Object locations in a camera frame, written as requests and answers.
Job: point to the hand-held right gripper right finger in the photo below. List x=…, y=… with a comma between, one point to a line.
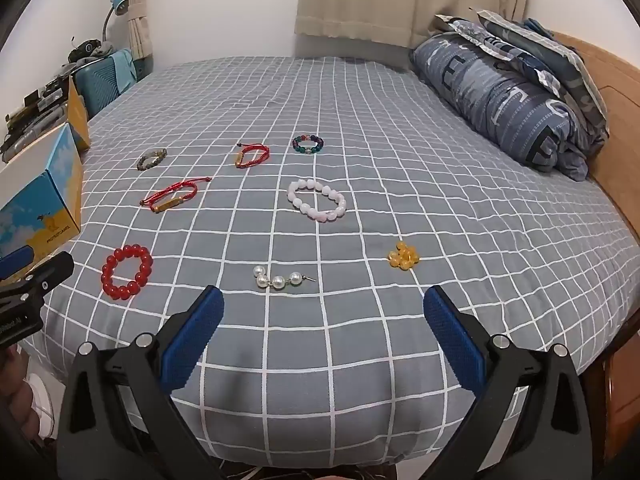
x=450, y=330

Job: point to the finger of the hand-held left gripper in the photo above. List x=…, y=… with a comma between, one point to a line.
x=15, y=261
x=52, y=270

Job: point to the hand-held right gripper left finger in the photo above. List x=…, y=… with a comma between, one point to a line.
x=197, y=330

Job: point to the blue and yellow cardboard box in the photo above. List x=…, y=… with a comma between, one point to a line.
x=47, y=205

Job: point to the person's left hand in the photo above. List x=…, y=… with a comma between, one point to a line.
x=22, y=407

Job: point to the white plastic object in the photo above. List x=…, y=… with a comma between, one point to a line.
x=45, y=405

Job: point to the grey checked bed sheet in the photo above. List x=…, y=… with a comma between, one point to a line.
x=350, y=360

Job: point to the teal suitcase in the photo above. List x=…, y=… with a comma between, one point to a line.
x=100, y=82

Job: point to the dark clutter on suitcase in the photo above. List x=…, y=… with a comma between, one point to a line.
x=87, y=50

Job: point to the folded blue printed duvet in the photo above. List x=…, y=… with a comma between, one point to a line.
x=500, y=100

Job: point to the blue desk lamp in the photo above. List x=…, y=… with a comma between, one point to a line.
x=119, y=5

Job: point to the narrow beige curtain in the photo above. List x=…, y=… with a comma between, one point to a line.
x=140, y=10

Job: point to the blue patterned pillow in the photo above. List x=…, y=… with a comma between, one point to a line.
x=560, y=55

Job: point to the wide beige curtain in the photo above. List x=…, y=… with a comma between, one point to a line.
x=400, y=0

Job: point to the wooden bed frame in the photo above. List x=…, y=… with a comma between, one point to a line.
x=617, y=110

